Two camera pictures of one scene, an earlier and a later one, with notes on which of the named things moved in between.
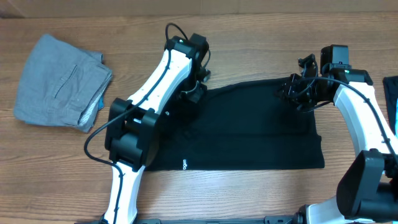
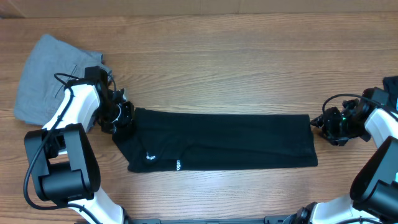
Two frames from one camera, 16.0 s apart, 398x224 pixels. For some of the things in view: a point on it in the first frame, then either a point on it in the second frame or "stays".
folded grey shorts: (61, 85) stays
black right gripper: (288, 85) → (325, 119)
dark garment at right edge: (391, 89) stays
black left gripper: (195, 96) → (127, 121)
